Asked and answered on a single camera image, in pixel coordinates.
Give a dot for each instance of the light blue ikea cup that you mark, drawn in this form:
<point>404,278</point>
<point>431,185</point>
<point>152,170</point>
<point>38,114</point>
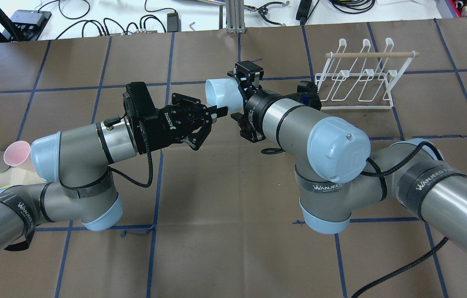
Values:
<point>224,93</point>

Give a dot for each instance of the aluminium frame post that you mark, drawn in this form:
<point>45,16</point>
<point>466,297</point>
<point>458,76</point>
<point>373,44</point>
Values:
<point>235,20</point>

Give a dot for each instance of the white wire cup rack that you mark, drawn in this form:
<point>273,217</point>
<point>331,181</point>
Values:
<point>362,79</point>

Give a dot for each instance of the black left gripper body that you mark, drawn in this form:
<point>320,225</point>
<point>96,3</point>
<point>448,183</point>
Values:
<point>160,125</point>

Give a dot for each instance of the pink ikea cup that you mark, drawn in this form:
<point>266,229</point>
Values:
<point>18,155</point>

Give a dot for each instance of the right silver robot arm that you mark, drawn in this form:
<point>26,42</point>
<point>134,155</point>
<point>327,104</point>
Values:
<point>337,172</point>

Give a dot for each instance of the grabber reacher tool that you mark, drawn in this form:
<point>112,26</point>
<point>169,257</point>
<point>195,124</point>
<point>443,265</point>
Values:
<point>263,11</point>

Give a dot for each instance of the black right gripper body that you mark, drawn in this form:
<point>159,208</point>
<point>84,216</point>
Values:
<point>255,108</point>

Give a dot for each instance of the black power adapter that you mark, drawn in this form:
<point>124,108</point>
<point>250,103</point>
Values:
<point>303,10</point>

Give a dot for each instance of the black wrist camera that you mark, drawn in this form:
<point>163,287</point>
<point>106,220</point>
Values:
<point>308,94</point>

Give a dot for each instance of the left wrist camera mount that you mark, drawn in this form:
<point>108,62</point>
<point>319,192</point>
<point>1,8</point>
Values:
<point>141,111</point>

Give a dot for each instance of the cream serving tray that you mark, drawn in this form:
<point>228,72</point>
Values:
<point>19,176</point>

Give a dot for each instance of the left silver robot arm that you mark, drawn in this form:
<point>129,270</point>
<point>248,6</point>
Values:
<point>76,165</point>

